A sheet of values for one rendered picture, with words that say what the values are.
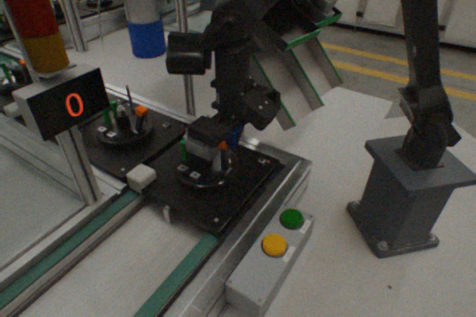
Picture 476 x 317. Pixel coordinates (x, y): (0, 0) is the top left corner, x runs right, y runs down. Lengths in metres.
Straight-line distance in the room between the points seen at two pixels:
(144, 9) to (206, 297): 1.21
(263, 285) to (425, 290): 0.34
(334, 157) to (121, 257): 0.61
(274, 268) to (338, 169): 0.43
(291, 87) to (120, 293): 0.61
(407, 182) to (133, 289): 0.51
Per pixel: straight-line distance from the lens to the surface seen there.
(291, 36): 0.79
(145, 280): 0.65
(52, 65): 0.53
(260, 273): 0.58
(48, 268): 0.68
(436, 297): 0.77
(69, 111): 0.56
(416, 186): 0.64
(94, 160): 0.82
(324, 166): 0.93
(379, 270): 0.76
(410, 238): 0.78
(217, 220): 0.63
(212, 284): 0.57
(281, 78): 0.88
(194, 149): 0.68
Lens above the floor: 1.46
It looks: 37 degrees down
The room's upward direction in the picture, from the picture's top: straight up
